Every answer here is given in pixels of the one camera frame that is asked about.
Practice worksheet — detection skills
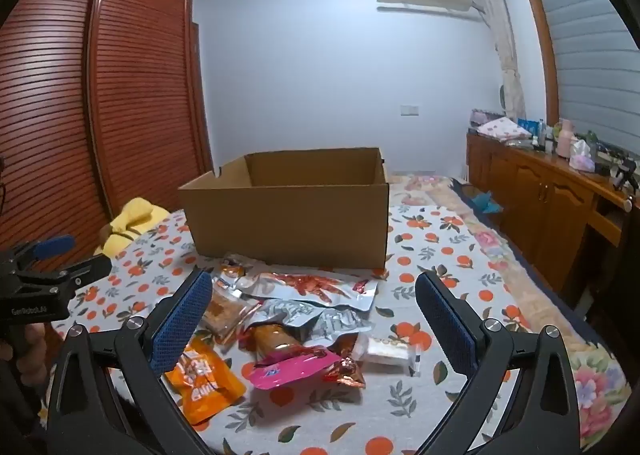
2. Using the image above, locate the wooden window frame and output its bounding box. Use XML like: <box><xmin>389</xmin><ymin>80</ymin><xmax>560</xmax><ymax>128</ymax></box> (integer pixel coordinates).
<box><xmin>512</xmin><ymin>0</ymin><xmax>561</xmax><ymax>126</ymax></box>

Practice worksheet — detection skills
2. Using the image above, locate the brown cardboard box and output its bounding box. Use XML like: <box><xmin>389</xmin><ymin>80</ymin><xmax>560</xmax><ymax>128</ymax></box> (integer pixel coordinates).
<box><xmin>177</xmin><ymin>146</ymin><xmax>391</xmax><ymax>271</ymax></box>

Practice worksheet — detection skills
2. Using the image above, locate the pink snack packet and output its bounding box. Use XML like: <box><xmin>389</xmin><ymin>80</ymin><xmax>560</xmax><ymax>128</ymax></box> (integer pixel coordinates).
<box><xmin>248</xmin><ymin>346</ymin><xmax>343</xmax><ymax>390</ymax></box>

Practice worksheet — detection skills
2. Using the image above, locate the floral blanket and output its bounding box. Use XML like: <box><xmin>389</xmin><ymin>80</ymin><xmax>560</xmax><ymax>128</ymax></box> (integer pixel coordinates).
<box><xmin>387</xmin><ymin>174</ymin><xmax>633</xmax><ymax>455</ymax></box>

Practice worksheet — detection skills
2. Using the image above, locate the black mini tripod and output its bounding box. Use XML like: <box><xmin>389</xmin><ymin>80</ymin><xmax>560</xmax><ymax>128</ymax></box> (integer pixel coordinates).
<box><xmin>612</xmin><ymin>160</ymin><xmax>638</xmax><ymax>193</ymax></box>

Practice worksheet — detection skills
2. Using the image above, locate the purple patterned package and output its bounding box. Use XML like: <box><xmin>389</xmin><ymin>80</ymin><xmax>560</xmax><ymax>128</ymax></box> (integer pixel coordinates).
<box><xmin>470</xmin><ymin>108</ymin><xmax>501</xmax><ymax>128</ymax></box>

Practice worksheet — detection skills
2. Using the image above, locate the grey window blind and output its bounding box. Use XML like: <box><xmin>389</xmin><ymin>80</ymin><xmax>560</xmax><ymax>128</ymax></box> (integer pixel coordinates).
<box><xmin>527</xmin><ymin>0</ymin><xmax>640</xmax><ymax>156</ymax></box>

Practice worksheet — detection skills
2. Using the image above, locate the yellow plush pillow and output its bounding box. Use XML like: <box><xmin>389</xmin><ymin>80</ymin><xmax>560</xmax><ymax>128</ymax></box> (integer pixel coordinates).
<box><xmin>92</xmin><ymin>196</ymin><xmax>173</xmax><ymax>256</ymax></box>

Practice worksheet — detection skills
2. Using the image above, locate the orange fruit print bedsheet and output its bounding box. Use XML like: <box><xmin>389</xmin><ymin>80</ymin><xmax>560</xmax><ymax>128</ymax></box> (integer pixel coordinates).
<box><xmin>50</xmin><ymin>205</ymin><xmax>596</xmax><ymax>455</ymax></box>

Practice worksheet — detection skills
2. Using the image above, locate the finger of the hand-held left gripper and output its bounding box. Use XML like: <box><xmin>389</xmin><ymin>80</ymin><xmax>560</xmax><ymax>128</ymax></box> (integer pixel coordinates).
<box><xmin>0</xmin><ymin>234</ymin><xmax>77</xmax><ymax>277</ymax></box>
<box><xmin>22</xmin><ymin>254</ymin><xmax>113</xmax><ymax>286</ymax></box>

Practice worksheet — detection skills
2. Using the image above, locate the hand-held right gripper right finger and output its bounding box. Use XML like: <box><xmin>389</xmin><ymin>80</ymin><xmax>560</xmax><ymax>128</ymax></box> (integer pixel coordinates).
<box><xmin>415</xmin><ymin>270</ymin><xmax>581</xmax><ymax>455</ymax></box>

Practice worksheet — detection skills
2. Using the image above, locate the folded floral cloth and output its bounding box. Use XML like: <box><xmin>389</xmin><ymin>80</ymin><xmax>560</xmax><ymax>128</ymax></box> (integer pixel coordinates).
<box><xmin>476</xmin><ymin>118</ymin><xmax>532</xmax><ymax>142</ymax></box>

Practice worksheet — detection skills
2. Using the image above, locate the clear white cake packet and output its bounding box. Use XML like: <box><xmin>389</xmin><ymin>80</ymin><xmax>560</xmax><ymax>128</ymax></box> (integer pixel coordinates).
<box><xmin>357</xmin><ymin>335</ymin><xmax>423</xmax><ymax>378</ymax></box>

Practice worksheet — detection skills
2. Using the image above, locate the purple tissue pack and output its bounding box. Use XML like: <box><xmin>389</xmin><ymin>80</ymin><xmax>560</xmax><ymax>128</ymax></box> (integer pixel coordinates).
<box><xmin>570</xmin><ymin>138</ymin><xmax>597</xmax><ymax>172</ymax></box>

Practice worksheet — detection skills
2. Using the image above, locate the wooden sideboard cabinet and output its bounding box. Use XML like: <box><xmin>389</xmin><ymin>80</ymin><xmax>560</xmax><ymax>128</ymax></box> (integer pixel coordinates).
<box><xmin>466</xmin><ymin>130</ymin><xmax>640</xmax><ymax>316</ymax></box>

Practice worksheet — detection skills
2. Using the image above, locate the silver grey snack packet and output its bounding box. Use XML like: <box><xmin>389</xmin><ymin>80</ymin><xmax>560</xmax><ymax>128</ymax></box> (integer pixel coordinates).
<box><xmin>250</xmin><ymin>299</ymin><xmax>373</xmax><ymax>336</ymax></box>

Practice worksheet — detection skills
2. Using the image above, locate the wooden louvered wardrobe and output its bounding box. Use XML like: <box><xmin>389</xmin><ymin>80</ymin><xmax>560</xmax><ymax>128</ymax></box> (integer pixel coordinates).
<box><xmin>0</xmin><ymin>0</ymin><xmax>213</xmax><ymax>276</ymax></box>

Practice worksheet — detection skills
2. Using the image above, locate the pink thermos bottle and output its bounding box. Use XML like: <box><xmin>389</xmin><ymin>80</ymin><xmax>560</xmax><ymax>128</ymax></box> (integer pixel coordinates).
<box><xmin>556</xmin><ymin>118</ymin><xmax>575</xmax><ymax>158</ymax></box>

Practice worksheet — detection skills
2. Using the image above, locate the red foil snack packet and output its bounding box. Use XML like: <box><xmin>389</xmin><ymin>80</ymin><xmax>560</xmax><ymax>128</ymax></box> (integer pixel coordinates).
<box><xmin>322</xmin><ymin>335</ymin><xmax>368</xmax><ymax>390</ymax></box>

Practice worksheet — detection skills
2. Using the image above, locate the person's left hand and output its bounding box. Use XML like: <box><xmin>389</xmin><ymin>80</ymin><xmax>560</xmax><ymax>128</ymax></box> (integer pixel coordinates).
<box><xmin>15</xmin><ymin>323</ymin><xmax>51</xmax><ymax>390</ymax></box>

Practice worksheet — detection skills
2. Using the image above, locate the silver red-print snack packet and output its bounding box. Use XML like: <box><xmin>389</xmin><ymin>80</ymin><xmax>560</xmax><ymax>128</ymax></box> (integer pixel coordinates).
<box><xmin>240</xmin><ymin>271</ymin><xmax>378</xmax><ymax>311</ymax></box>

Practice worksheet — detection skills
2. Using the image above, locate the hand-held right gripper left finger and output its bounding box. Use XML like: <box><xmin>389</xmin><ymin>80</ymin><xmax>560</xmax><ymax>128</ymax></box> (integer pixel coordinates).
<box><xmin>46</xmin><ymin>267</ymin><xmax>216</xmax><ymax>455</ymax></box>

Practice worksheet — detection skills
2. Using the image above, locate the teal cloth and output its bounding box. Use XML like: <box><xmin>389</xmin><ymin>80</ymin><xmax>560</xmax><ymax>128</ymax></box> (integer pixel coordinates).
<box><xmin>472</xmin><ymin>191</ymin><xmax>503</xmax><ymax>213</ymax></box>

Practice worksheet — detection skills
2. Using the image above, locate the clear brown granola bar packet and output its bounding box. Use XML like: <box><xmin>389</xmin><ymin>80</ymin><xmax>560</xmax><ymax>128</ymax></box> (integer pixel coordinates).
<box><xmin>200</xmin><ymin>285</ymin><xmax>261</xmax><ymax>346</ymax></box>

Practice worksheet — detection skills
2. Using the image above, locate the cream curtain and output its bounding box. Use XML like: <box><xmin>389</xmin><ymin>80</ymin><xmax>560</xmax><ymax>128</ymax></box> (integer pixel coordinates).
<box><xmin>470</xmin><ymin>0</ymin><xmax>526</xmax><ymax>123</ymax></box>

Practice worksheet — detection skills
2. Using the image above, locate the small orange white snack packet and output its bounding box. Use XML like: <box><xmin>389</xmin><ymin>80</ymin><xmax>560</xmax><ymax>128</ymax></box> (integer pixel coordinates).
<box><xmin>212</xmin><ymin>255</ymin><xmax>258</xmax><ymax>292</ymax></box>

